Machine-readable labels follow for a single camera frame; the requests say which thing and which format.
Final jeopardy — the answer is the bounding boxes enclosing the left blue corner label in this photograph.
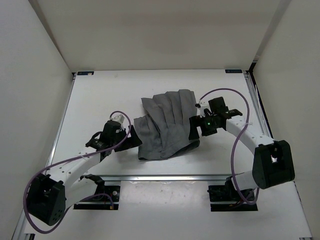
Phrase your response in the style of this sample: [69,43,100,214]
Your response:
[77,71,94,76]

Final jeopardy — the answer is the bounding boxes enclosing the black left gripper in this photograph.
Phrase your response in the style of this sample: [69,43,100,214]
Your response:
[110,124,142,152]

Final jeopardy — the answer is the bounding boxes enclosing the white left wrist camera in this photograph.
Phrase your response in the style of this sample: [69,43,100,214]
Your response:
[113,114,125,125]

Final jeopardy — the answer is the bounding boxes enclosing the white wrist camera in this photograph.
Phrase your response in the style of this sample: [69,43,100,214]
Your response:
[195,101,209,110]
[113,114,125,125]

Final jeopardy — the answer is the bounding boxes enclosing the grey pleated skirt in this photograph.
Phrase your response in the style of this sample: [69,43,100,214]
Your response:
[133,89,200,161]

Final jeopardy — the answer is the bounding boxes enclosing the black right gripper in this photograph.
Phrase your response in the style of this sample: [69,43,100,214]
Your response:
[188,113,221,140]

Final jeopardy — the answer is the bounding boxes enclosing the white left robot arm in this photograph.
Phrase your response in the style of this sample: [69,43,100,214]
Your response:
[23,120,142,226]

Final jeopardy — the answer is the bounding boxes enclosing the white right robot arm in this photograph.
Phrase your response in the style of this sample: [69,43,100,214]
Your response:
[195,97,295,200]

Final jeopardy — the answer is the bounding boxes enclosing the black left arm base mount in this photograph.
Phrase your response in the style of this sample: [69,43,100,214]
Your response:
[73,181,121,211]

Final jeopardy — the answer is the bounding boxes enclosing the right blue corner label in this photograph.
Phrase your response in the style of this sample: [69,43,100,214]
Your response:
[225,69,243,74]

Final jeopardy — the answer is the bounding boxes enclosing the blue corner label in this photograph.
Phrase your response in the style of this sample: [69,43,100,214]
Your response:
[225,69,243,74]
[77,71,94,76]

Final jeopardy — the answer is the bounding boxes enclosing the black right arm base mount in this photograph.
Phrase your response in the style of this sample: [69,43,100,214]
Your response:
[207,177,258,212]

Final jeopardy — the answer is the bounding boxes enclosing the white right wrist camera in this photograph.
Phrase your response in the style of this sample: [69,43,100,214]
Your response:
[195,101,209,110]

